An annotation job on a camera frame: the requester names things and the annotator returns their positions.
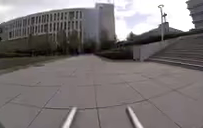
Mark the grass strip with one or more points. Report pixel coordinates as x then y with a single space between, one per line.
15 62

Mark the long white building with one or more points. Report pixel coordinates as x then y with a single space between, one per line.
55 20

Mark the large tiered building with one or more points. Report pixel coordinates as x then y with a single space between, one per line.
202 13

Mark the wide concrete stairs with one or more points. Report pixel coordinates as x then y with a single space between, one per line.
189 53

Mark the robot's own part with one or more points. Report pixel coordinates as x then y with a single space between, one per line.
69 117
134 117

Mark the pale concrete wall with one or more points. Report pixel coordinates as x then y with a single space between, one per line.
149 50

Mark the row of trees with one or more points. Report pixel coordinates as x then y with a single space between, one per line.
64 41

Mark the lamp pole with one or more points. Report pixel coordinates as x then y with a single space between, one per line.
162 23

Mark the grey concrete slab plaza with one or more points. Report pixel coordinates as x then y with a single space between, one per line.
95 83

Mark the low building with sloped roof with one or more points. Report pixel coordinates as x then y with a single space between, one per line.
155 32

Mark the dark green hedge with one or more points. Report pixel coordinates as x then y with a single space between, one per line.
175 35
114 54

